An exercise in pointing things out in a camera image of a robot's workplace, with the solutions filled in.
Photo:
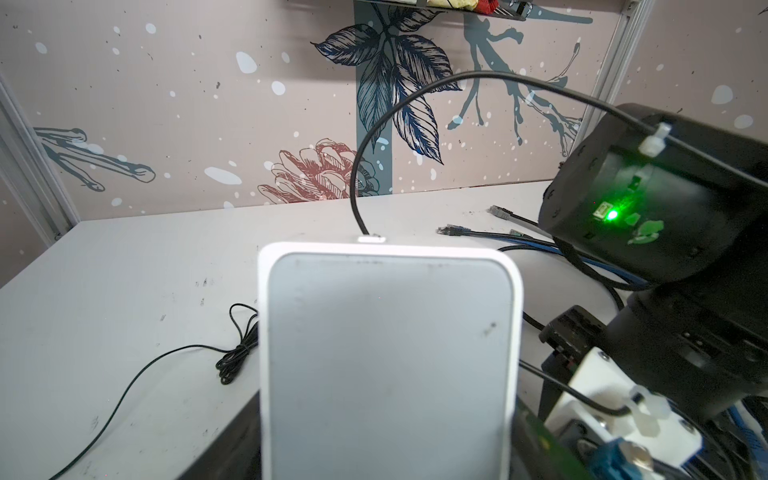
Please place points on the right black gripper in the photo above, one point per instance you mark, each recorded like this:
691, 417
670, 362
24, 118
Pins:
571, 336

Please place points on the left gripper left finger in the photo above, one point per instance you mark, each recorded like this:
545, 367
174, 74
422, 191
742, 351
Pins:
236, 452

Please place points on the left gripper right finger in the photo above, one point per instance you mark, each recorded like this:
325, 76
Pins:
535, 452

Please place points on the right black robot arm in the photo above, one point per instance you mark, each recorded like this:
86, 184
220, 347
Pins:
682, 206

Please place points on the red cassava chips bag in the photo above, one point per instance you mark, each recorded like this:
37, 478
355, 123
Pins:
482, 7

